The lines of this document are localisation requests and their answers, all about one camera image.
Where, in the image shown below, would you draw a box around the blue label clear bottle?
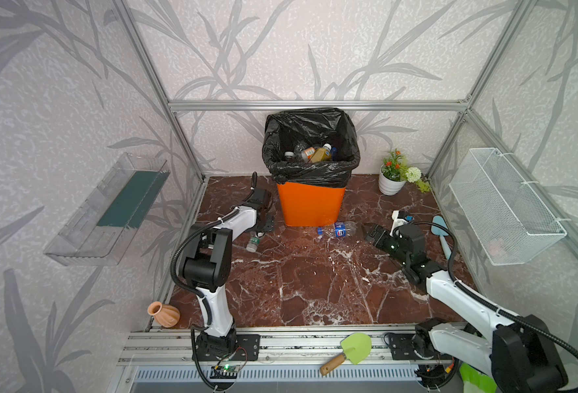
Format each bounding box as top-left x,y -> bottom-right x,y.
246,234 -> 261,253

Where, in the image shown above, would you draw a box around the teal silicone spatula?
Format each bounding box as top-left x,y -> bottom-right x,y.
431,215 -> 452,260

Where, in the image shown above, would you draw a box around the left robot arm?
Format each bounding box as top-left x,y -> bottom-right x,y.
170,173 -> 274,392

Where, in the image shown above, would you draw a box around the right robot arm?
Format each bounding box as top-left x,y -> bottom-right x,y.
361,222 -> 578,392

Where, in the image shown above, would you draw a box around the green garden trowel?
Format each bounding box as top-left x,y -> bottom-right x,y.
319,332 -> 372,376

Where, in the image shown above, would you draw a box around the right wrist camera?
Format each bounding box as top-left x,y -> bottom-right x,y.
390,211 -> 413,236

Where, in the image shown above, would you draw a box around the clear acrylic wall shelf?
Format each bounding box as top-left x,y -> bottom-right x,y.
44,153 -> 171,267

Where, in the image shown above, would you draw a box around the white wire mesh basket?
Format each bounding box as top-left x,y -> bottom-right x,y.
449,147 -> 567,266

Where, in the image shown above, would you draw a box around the orange trash bin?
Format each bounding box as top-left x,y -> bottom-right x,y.
277,182 -> 346,227

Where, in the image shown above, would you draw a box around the small pepsi bottle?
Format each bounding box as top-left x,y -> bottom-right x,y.
317,221 -> 358,238

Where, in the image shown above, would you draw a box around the black bin liner bag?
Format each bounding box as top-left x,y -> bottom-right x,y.
262,107 -> 360,188

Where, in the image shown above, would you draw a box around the orange label clear bottle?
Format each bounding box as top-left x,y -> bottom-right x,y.
300,147 -> 316,163

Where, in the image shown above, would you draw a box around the white potted artificial flowers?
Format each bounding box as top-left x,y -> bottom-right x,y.
378,149 -> 431,196

